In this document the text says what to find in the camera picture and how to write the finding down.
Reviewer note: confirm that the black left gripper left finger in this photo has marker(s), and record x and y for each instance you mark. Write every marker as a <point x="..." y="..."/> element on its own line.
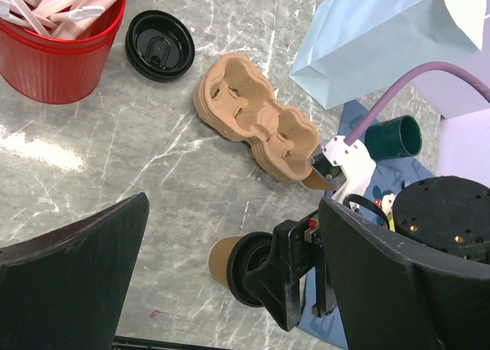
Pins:
<point x="65" y="289"/>

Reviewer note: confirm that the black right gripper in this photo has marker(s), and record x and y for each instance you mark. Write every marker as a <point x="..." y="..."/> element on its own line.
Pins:
<point x="275" y="283"/>

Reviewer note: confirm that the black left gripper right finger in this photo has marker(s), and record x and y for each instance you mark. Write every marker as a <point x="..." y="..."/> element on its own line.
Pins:
<point x="394" y="293"/>

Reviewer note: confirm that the black coffee cup lid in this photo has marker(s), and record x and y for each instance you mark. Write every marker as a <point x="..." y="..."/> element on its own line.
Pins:
<point x="159" y="46"/>
<point x="248" y="253"/>

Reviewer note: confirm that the brown paper cup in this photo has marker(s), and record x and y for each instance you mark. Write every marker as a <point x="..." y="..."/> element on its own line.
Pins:
<point x="218" y="259"/>

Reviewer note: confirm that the brown pulp cup carrier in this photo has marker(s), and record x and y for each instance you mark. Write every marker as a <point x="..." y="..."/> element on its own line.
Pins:
<point x="238" y="101"/>

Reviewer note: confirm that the light blue paper bag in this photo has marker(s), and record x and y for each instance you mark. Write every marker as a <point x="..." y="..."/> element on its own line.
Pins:
<point x="356" y="47"/>

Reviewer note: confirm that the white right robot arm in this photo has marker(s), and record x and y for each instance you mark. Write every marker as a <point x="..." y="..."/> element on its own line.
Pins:
<point x="449" y="214"/>

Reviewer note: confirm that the stacked brown paper cups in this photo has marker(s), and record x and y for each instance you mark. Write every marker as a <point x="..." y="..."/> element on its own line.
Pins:
<point x="315" y="182"/>

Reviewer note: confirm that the dark green mug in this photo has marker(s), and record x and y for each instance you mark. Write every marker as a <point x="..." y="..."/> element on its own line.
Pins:
<point x="394" y="139"/>

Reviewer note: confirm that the red cup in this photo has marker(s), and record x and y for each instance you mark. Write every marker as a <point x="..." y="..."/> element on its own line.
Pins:
<point x="55" y="71"/>

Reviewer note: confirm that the white wrapped straws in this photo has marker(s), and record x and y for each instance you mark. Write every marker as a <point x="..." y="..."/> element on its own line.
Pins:
<point x="62" y="19"/>

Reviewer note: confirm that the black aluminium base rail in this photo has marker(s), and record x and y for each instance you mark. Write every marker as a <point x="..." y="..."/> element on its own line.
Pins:
<point x="128" y="343"/>

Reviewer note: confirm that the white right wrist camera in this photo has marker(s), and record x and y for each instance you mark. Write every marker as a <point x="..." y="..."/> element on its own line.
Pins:
<point x="348" y="169"/>

